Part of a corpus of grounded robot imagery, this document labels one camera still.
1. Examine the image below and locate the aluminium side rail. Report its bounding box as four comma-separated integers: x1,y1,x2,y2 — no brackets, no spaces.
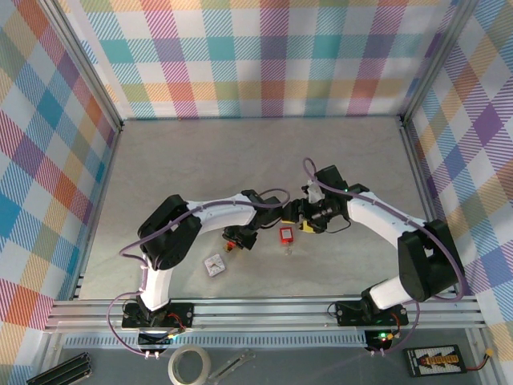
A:
398,116,463,297
71,128,124,300

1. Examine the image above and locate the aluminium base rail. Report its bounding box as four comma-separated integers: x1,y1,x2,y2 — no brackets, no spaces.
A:
43,294,488,334

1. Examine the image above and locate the red wire yellow connector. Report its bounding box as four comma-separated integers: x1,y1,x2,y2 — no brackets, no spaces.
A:
463,347,496,372

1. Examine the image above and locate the small white printed card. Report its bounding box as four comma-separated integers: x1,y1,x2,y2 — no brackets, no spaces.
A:
204,253,228,278

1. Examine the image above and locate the black connector box green light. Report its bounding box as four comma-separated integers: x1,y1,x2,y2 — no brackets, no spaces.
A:
365,328,402,351
137,329,178,349

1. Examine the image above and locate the black aluminium extrusion bar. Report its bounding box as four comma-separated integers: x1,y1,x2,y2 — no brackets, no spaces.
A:
26,351,94,385

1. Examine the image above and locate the grey slotted cable duct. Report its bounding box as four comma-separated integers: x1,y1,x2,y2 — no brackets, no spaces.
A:
63,331,368,349

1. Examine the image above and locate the aluminium frame post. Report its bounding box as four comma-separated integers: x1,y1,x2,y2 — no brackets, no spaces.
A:
39,0,123,132
399,0,472,126

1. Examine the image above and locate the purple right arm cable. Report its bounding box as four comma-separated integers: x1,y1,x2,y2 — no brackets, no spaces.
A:
301,157,468,357

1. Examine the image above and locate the clear acrylic slotted bracket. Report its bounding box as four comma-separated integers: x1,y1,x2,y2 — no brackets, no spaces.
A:
208,348,257,382

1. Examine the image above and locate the clear tape roll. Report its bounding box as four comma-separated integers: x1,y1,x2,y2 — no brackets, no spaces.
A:
167,343,212,385

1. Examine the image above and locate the black charger board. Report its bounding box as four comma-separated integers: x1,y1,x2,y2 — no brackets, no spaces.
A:
405,343,466,379

